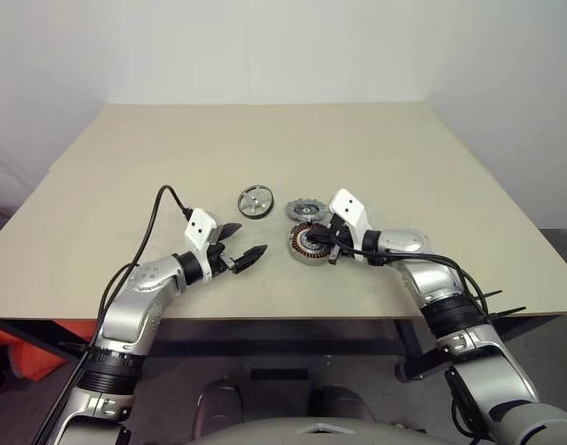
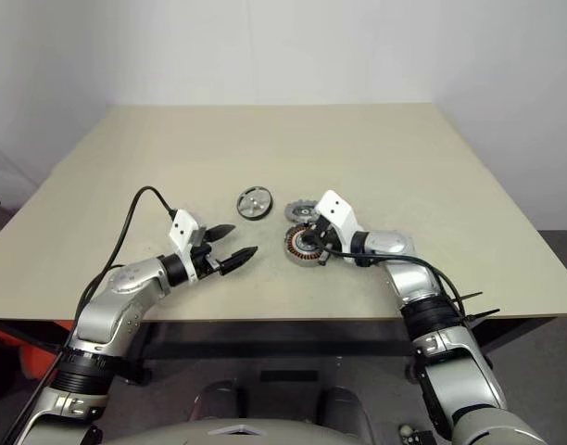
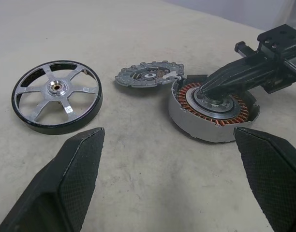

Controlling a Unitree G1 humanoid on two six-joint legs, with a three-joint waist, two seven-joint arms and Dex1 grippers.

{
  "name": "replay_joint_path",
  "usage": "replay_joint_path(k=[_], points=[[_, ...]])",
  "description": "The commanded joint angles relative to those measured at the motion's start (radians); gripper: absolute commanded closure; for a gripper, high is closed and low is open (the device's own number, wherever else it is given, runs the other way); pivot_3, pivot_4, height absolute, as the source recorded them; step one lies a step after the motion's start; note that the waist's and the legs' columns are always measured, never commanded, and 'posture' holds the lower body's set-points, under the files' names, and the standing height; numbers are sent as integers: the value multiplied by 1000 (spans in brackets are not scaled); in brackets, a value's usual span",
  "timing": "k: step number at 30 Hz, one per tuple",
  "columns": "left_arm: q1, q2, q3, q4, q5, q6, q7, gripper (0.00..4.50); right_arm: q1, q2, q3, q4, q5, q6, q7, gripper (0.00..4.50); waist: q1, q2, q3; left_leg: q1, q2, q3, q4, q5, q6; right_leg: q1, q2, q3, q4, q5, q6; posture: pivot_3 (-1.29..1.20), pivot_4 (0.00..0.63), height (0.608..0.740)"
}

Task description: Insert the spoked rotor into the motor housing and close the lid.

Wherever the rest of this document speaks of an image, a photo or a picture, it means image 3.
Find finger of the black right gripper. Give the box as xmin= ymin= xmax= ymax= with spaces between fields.
xmin=199 ymin=54 xmax=272 ymax=94
xmin=203 ymin=65 xmax=284 ymax=99

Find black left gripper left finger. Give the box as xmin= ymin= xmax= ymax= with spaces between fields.
xmin=0 ymin=127 xmax=105 ymax=232

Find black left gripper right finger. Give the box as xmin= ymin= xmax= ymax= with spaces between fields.
xmin=234 ymin=126 xmax=296 ymax=232

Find grey motor housing copper windings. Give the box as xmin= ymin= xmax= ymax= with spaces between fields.
xmin=167 ymin=74 xmax=261 ymax=145

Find spoked rotor with black rim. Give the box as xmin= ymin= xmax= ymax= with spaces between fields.
xmin=10 ymin=59 xmax=104 ymax=135

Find grey notched motor lid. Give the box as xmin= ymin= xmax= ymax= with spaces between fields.
xmin=114 ymin=60 xmax=187 ymax=87

